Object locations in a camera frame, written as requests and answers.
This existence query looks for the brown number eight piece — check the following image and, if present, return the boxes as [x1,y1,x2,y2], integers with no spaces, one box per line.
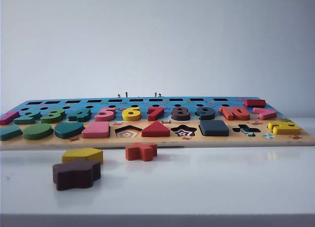
[171,106,190,121]

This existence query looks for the green circle block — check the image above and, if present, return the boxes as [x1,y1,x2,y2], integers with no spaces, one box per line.
[23,123,54,140]

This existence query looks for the teal number four piece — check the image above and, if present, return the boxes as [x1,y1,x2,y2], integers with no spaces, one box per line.
[68,107,92,122]

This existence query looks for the teal rectangle block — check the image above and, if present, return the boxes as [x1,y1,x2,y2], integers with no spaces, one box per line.
[0,124,23,141]

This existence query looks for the wooden number shape puzzle board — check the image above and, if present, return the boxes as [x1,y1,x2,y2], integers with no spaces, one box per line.
[0,97,315,150]

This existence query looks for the pink angle sign piece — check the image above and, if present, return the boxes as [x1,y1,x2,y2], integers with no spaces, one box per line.
[252,107,276,120]

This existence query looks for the teal number two piece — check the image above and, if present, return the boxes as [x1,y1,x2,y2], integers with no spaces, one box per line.
[14,109,42,125]

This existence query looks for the dark blue square block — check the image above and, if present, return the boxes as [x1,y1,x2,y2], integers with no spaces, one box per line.
[199,120,229,137]

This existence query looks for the red triangle block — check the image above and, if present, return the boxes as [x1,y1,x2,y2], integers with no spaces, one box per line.
[141,121,171,137]

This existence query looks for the yellow pentagon block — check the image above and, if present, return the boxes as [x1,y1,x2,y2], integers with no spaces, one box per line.
[62,147,104,165]

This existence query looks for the red minus sign piece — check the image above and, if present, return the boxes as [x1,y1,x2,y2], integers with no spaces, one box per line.
[244,99,267,107]

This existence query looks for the red number seven piece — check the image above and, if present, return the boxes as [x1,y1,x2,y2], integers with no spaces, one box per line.
[147,106,166,121]

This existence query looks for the pink number five piece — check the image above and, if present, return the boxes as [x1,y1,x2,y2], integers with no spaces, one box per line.
[94,106,116,122]

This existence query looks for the orange number ten piece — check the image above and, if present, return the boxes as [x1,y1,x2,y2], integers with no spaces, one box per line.
[219,106,252,121]

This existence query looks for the pink trapezoid block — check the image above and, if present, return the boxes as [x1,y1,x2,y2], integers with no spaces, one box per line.
[82,121,110,139]

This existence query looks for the green number three piece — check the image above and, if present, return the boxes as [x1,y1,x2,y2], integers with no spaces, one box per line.
[40,108,66,124]

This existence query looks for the brown star block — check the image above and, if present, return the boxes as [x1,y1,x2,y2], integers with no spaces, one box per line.
[52,159,101,191]

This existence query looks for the teal heart block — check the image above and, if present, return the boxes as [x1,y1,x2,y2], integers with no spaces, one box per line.
[54,122,85,139]

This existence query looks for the yellow number six piece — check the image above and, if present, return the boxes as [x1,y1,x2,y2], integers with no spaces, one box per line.
[122,106,142,122]

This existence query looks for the yellow equals sign piece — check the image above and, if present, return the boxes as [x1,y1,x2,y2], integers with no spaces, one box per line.
[268,121,301,135]

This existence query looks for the pink number one piece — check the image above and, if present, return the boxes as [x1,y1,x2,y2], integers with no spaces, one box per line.
[0,110,20,126]

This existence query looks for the orange cross block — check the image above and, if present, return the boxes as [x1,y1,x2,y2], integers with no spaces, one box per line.
[125,142,158,162]

